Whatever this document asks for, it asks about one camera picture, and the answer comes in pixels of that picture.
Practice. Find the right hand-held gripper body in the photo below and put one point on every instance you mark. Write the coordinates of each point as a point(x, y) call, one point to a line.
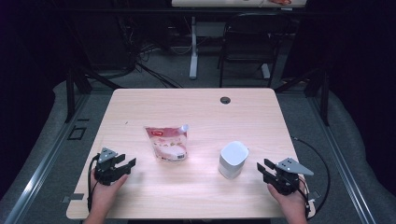
point(286, 177)

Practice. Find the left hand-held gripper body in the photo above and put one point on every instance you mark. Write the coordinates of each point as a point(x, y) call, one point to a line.
point(106, 169)

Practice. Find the white plastic container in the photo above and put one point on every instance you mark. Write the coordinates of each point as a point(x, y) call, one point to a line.
point(233, 160)

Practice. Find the red and white refill pouch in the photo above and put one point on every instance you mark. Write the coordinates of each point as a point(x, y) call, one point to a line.
point(169, 144)

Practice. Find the person's left hand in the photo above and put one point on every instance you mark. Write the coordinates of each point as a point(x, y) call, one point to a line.
point(104, 194)

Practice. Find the person's right hand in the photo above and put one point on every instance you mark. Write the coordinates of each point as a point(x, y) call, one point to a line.
point(291, 203)

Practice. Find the grey tape strip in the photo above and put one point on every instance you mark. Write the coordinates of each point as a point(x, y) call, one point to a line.
point(73, 197)
point(315, 194)

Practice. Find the round table grommet hole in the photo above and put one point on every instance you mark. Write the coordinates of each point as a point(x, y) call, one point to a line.
point(225, 100)

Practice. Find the black metal stand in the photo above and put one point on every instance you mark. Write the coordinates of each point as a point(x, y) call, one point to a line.
point(325, 96)
point(70, 93)

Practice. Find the white desk foot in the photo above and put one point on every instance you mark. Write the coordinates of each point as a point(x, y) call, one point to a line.
point(265, 71)

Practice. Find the black folding chair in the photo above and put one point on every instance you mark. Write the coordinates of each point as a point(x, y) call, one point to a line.
point(253, 46)

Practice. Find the white desk leg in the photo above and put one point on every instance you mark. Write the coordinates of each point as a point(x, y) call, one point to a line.
point(193, 56)

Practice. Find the grey box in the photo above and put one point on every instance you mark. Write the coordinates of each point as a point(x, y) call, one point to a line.
point(211, 29)

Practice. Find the orange item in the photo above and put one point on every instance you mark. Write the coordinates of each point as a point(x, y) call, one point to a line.
point(280, 2)

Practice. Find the light wooden desk top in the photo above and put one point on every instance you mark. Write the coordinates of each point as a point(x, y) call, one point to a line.
point(218, 3)

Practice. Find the black floor outlet frame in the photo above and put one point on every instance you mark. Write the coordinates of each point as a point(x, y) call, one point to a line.
point(77, 133)

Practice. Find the metal floor rail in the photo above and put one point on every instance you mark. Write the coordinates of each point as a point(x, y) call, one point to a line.
point(40, 168)
point(345, 174)

